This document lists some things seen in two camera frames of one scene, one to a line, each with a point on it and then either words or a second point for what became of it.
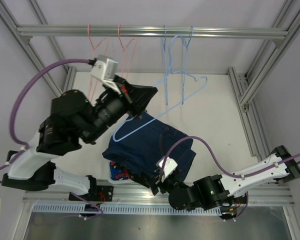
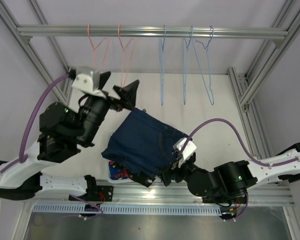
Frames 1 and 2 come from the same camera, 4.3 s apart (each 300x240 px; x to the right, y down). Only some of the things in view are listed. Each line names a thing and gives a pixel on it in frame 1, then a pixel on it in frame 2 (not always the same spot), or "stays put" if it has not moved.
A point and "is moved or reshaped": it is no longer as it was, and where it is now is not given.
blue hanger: x=171 y=72 -> x=206 y=47
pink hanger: x=94 y=55 stays put
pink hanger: x=124 y=48 stays put
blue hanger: x=165 y=64 is moved or reshaped
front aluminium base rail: x=142 y=194 stays put
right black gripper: x=159 y=183 -> x=166 y=174
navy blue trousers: x=141 y=141 stays put
